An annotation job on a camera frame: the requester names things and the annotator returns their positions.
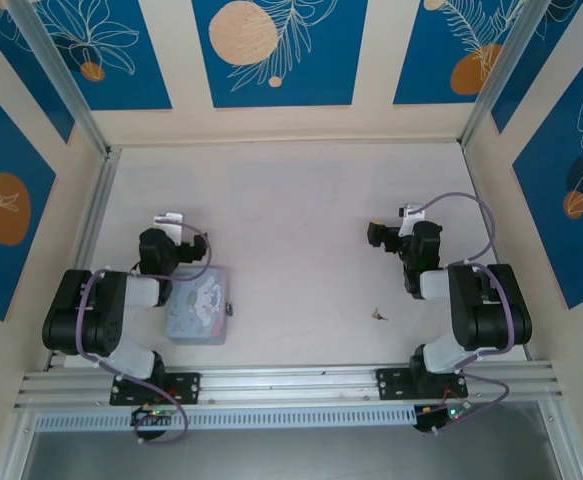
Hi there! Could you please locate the small controller circuit board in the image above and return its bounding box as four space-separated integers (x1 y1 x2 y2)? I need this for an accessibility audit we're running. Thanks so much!
413 403 472 434
130 405 177 431

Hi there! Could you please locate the aluminium frame post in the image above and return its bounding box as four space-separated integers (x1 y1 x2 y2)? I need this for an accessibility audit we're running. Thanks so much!
8 0 110 156
460 0 583 149

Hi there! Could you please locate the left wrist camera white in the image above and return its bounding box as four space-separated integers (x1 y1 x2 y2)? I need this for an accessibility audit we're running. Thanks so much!
153 212 185 246

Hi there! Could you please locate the grey metal sheet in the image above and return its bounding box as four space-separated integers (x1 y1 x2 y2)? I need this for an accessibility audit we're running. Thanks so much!
20 429 562 480

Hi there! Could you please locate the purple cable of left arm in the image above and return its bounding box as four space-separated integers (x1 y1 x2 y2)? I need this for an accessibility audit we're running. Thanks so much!
76 223 216 445

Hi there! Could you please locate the aluminium side rail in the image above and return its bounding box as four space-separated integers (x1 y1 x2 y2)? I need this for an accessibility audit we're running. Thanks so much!
43 147 122 371
459 144 535 362

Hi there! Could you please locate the grey slotted cable duct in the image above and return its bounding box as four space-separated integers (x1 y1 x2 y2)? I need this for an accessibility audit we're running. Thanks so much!
34 404 417 432

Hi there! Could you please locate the light blue pouch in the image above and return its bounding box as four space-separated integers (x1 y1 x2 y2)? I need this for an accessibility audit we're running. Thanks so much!
164 266 232 347

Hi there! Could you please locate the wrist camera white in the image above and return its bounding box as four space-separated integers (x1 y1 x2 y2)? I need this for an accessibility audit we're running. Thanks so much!
399 202 427 236
153 212 185 246

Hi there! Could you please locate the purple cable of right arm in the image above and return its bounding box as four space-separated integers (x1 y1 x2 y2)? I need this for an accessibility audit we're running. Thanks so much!
418 192 520 436

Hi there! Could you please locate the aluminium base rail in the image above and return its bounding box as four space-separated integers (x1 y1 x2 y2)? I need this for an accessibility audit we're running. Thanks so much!
13 360 565 409

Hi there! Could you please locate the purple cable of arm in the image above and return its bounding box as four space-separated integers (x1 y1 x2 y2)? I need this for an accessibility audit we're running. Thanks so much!
76 223 216 445
418 192 520 436

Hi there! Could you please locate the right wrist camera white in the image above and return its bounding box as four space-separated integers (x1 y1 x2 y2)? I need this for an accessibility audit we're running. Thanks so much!
399 202 427 236

